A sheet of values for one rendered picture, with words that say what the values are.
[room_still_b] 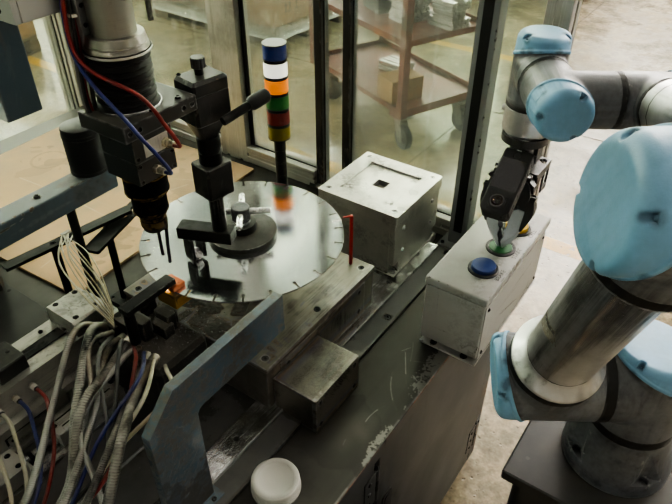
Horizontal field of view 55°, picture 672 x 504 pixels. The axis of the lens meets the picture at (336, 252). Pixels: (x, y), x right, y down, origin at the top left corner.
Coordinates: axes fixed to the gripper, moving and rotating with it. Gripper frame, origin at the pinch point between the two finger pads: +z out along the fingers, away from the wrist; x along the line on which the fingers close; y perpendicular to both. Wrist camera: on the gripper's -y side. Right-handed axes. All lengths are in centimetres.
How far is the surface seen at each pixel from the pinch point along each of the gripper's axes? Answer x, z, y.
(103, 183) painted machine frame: 54, -11, -36
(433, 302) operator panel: 5.0, 6.6, -13.1
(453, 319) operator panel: 1.1, 8.3, -13.1
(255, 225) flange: 31.7, -5.7, -25.8
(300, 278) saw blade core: 19.3, -3.7, -30.3
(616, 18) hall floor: 80, 93, 434
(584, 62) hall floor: 72, 93, 334
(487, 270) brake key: -1.2, 0.6, -7.4
